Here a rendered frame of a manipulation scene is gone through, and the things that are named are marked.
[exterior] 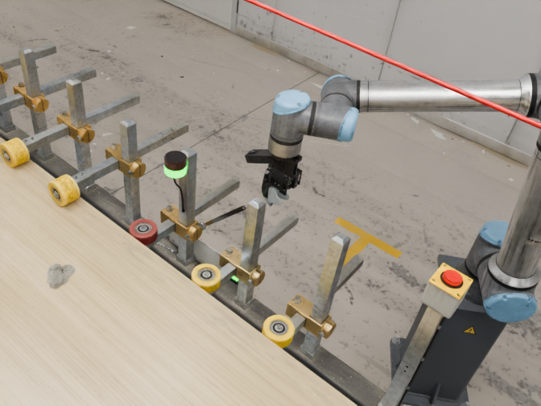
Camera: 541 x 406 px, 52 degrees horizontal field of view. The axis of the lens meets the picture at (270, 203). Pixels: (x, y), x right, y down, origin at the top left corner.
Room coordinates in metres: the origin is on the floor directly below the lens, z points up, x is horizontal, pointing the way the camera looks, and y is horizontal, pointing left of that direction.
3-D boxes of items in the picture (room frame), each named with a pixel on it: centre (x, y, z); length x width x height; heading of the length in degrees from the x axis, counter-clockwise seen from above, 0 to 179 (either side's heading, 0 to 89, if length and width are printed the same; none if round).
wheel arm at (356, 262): (1.01, -0.18, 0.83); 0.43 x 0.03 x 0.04; 147
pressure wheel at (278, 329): (0.85, -0.07, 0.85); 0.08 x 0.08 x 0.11
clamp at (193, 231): (1.22, 0.26, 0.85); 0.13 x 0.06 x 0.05; 57
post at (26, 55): (1.62, 0.87, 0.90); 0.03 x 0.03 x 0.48; 57
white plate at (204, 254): (1.22, 0.21, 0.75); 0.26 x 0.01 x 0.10; 57
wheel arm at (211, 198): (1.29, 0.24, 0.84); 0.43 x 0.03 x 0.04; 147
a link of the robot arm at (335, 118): (1.25, -0.13, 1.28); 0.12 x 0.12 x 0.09; 88
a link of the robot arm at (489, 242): (1.38, -0.78, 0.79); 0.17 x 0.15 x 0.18; 178
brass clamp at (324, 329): (0.95, -0.16, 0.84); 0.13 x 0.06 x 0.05; 57
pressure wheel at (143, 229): (1.12, 0.35, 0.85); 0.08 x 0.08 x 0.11
